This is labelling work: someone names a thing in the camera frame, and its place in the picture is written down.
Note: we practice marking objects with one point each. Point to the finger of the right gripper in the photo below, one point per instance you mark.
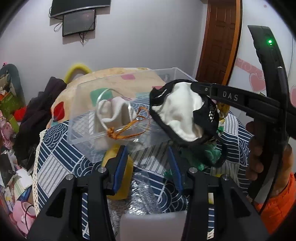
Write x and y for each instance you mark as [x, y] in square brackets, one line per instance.
[238, 98]

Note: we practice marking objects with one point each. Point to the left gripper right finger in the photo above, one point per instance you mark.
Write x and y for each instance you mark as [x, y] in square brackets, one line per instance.
[216, 202]

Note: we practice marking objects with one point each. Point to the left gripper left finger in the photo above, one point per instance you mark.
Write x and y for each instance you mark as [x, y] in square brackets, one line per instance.
[61, 217]

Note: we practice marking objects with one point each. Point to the grey glove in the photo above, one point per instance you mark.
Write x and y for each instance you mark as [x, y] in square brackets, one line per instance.
[140, 200]

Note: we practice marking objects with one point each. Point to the black and white sock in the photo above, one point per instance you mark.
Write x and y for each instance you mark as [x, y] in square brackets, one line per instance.
[187, 117]

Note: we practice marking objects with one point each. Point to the green knitted glove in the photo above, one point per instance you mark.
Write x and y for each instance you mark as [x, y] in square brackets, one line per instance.
[198, 155]

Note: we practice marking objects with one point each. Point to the white foam block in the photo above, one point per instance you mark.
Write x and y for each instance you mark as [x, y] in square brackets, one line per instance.
[165, 226]

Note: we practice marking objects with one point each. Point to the person's right hand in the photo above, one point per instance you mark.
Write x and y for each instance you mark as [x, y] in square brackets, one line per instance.
[258, 160]

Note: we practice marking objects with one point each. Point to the yellow and green sponge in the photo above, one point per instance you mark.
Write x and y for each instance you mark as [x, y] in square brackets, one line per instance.
[120, 167]

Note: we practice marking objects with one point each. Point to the orange jacket right sleeve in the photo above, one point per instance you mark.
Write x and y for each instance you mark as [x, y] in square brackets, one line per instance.
[278, 207]

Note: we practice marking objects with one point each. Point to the blue patterned tablecloth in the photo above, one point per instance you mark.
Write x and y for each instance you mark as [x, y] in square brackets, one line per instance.
[56, 158]

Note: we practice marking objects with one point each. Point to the clear plastic storage box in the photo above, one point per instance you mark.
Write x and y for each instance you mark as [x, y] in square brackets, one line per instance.
[81, 122]

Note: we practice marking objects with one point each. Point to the brown wooden door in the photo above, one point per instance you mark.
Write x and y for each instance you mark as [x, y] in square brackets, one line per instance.
[221, 41]

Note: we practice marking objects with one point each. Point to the pink bunny toy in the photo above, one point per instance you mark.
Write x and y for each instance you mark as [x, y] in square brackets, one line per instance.
[24, 215]

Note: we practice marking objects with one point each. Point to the cream patterned blanket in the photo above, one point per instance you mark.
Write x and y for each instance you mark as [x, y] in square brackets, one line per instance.
[128, 81]

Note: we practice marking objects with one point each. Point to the dark clothing pile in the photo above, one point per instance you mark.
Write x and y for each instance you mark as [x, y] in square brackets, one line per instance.
[35, 120]

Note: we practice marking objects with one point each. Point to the yellow curved headboard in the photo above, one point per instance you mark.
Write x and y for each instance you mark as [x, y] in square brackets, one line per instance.
[74, 68]

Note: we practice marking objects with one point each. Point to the green cardboard box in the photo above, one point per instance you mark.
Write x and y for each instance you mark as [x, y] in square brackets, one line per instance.
[10, 104]

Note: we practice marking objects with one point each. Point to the grey-green plush toy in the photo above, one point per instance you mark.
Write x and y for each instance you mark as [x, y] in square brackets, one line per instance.
[13, 72]

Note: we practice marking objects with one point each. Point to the cream drawstring pouch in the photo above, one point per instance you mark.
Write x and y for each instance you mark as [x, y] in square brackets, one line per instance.
[117, 122]

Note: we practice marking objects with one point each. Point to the small black wall monitor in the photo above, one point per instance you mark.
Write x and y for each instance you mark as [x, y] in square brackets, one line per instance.
[78, 22]

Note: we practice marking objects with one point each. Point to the black wall television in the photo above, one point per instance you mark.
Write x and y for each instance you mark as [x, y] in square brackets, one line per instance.
[60, 7]

